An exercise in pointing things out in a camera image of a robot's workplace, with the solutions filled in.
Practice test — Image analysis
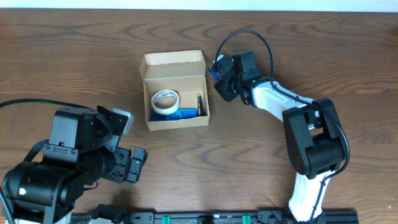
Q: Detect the green left clamp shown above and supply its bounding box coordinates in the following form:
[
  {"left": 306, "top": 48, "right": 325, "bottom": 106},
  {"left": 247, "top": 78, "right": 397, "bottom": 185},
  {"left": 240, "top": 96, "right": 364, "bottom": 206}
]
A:
[{"left": 162, "top": 216, "right": 171, "bottom": 224}]

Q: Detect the blue plastic case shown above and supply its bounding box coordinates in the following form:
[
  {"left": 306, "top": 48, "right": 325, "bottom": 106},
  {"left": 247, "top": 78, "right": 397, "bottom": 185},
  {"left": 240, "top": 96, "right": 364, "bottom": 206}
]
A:
[{"left": 152, "top": 108, "right": 197, "bottom": 121}]

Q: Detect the blue ballpoint pen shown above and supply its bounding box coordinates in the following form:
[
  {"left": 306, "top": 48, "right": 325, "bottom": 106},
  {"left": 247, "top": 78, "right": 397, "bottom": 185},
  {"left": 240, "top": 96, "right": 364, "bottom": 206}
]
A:
[{"left": 208, "top": 68, "right": 222, "bottom": 81}]

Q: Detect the cardboard box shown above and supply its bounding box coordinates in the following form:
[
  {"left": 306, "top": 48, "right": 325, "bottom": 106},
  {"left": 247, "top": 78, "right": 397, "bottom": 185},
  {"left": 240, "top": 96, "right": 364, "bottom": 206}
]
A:
[{"left": 139, "top": 50, "right": 210, "bottom": 131}]

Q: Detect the white masking tape roll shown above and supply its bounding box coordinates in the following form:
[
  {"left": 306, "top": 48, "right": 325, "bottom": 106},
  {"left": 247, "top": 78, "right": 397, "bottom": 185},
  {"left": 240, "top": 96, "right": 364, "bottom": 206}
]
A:
[{"left": 151, "top": 90, "right": 180, "bottom": 115}]

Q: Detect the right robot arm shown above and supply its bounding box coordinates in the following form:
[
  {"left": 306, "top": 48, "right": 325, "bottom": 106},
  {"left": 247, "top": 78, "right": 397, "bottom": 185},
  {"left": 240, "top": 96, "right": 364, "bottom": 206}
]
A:
[{"left": 209, "top": 51, "right": 350, "bottom": 223}]

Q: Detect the green clamp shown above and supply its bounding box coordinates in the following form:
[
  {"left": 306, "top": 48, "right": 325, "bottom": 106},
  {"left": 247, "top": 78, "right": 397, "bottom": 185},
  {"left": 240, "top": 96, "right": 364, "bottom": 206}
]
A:
[
  {"left": 162, "top": 216, "right": 171, "bottom": 224},
  {"left": 242, "top": 215, "right": 251, "bottom": 224}
]

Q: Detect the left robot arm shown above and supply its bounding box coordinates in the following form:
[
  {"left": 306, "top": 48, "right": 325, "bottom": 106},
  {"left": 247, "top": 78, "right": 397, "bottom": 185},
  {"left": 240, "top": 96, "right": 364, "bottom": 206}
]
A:
[{"left": 2, "top": 106, "right": 147, "bottom": 223}]

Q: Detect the green right clamp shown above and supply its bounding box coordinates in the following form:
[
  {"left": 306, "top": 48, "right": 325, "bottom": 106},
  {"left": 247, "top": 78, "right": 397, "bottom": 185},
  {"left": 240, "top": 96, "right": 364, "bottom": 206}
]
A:
[{"left": 242, "top": 215, "right": 251, "bottom": 224}]

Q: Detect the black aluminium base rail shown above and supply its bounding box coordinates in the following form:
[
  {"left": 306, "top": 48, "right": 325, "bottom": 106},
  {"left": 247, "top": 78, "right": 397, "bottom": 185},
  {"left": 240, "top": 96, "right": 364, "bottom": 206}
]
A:
[{"left": 70, "top": 210, "right": 359, "bottom": 224}]

